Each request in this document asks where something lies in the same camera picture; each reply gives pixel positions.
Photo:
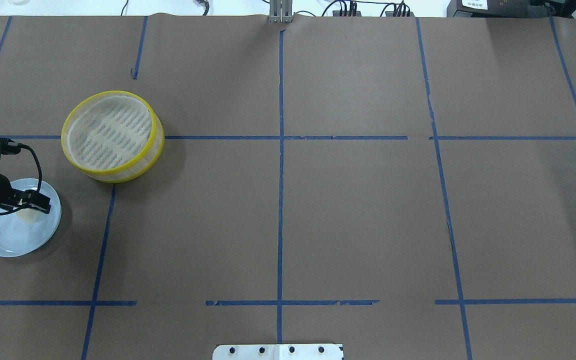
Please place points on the white steamed bun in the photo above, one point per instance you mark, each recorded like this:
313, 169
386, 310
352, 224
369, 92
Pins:
29, 216

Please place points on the yellow bamboo steamer basket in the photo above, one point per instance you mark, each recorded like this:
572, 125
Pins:
113, 136

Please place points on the light blue plate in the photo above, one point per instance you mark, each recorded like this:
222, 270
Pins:
18, 238

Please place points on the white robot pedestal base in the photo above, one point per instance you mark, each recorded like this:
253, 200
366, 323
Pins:
299, 351

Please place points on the aluminium frame post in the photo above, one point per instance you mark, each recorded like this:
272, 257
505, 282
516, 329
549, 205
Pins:
280, 11

